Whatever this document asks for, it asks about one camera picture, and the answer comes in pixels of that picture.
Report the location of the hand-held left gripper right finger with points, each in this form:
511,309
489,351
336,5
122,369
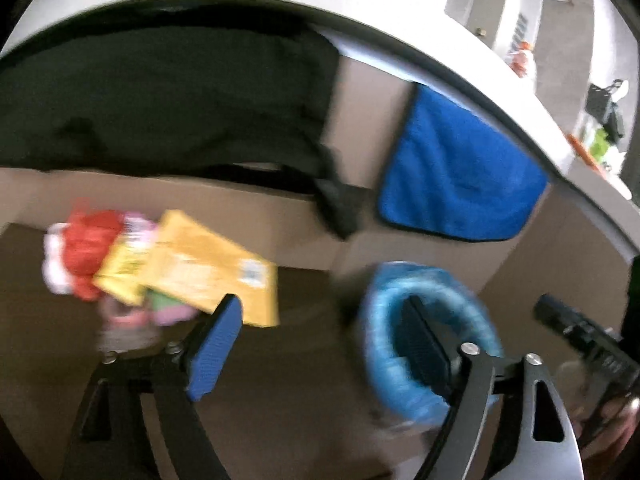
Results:
425,345

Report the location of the bottle with red wrap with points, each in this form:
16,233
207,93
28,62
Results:
524,60

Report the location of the person's right hand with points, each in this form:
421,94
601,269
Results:
631,417

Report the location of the red crumpled wrapper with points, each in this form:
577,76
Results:
90,250

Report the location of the pale pink wrapper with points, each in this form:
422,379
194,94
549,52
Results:
127,330

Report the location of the black cloth bag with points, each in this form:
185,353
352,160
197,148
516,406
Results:
175,95

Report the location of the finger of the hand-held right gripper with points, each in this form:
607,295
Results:
565,320

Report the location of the large yellow packet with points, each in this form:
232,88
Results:
200,265

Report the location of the green leafy vegetable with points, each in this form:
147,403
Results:
600,142

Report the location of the orange carrot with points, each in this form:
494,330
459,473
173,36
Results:
576,142

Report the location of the bin with blue liner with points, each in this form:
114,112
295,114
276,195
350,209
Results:
385,360

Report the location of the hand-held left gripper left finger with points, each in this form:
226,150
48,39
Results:
215,350

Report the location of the purple and green packet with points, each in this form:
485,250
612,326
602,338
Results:
172,310

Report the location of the small yellow packet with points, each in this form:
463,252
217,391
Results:
122,272

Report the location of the black wall rack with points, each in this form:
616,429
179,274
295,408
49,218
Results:
605,107

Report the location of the blue towel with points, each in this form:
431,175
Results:
460,175

